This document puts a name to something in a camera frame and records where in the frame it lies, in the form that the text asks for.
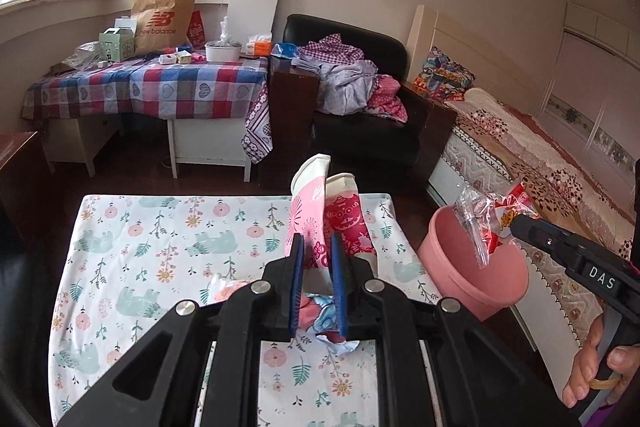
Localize clear red snack wrapper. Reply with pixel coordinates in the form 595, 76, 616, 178
454, 183, 540, 269

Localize pink plastic wrappers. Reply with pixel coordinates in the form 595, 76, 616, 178
200, 274, 359, 357

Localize red pink paper cups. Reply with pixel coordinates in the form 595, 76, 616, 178
284, 154, 378, 295

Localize purple sleeve forearm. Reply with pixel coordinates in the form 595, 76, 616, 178
585, 402, 639, 427

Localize person's right hand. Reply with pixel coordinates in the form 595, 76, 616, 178
561, 314, 640, 407

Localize pink plastic basin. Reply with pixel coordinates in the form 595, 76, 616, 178
416, 206, 529, 321

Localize floral bear tablecloth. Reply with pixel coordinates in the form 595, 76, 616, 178
48, 192, 446, 427

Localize pink sliding wardrobe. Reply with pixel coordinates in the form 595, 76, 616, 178
538, 3, 639, 208

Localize bed with patterned quilt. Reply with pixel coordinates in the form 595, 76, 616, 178
426, 86, 637, 358

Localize black leather armchair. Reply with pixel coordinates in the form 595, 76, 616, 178
283, 14, 456, 190

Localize beige wooden headboard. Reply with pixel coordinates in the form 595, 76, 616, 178
405, 4, 539, 114

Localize colourful cartoon pillow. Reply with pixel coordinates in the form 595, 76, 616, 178
413, 46, 476, 102

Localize plaid tablecloth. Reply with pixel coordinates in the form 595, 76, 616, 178
22, 58, 272, 167

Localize dark wooden side cabinet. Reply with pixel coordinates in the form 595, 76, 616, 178
258, 58, 319, 193

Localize pile of clothes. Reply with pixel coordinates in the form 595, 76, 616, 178
292, 34, 408, 124

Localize white round tub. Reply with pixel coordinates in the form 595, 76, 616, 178
205, 41, 241, 63

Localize green house-shaped box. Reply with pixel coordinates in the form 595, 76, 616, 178
99, 27, 134, 63

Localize orange tissue box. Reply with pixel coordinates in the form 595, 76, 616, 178
244, 32, 272, 57

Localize red paper sign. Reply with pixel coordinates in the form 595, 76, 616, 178
186, 10, 206, 50

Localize brown New Balance paper bag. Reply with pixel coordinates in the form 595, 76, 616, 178
131, 0, 195, 55

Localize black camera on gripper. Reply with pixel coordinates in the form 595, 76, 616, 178
630, 159, 640, 269

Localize white table frame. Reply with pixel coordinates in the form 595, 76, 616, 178
35, 115, 252, 182

